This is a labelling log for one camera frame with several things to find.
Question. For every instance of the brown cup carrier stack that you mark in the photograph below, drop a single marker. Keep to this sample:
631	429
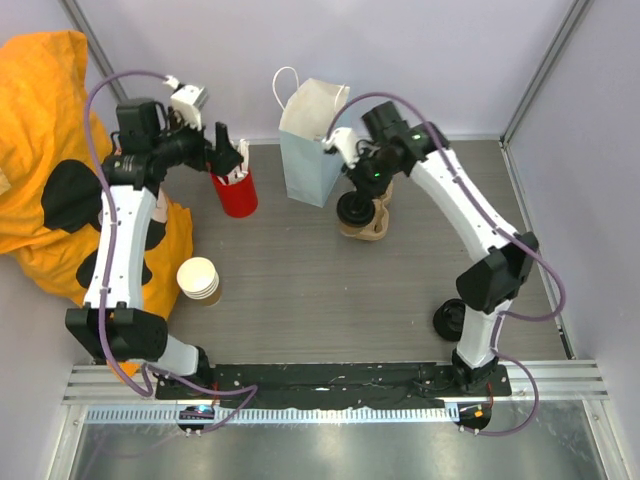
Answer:
378	227

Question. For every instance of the orange cartoon cloth bag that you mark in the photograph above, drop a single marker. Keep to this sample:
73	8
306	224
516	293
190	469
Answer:
50	194

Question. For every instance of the single brown paper cup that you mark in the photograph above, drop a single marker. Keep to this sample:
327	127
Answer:
350	230

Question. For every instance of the single black cup lid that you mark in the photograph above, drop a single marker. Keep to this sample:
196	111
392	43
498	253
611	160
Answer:
355	210

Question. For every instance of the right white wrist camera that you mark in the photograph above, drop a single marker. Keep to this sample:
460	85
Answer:
343	140

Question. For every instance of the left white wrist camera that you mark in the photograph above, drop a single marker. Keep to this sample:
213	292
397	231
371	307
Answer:
188	101

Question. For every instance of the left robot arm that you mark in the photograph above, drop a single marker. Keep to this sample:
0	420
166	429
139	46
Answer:
112	324

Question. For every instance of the light blue paper bag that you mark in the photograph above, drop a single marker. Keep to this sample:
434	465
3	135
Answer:
309	172

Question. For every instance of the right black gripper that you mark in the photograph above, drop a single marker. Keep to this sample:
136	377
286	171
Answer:
364	186

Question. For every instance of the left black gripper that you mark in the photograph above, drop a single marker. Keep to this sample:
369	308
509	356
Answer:
221	160

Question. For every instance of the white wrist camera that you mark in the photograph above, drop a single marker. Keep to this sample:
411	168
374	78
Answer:
343	140
188	101

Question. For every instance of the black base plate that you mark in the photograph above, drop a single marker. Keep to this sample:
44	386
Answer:
356	385

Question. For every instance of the red cup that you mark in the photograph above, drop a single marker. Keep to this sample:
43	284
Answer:
238	200

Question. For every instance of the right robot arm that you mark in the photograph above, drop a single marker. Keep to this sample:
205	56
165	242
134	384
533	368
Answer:
501	255

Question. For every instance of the white slotted cable duct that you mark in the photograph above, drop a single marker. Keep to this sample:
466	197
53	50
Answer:
184	414

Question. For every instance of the paper cup stack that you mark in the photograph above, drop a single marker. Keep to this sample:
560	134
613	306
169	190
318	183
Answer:
199	280

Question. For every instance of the black lid stack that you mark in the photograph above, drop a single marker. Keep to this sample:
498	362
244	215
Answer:
448	320

